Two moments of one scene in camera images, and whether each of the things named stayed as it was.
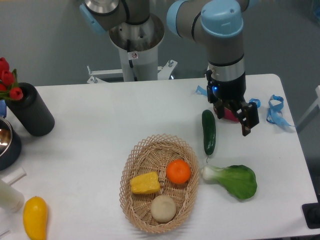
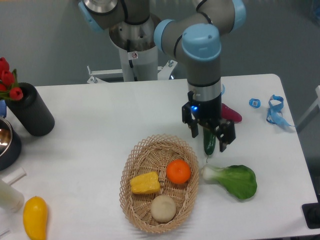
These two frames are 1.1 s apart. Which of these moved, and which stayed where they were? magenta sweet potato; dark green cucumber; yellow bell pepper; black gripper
Moved: black gripper
Stayed: dark green cucumber; magenta sweet potato; yellow bell pepper
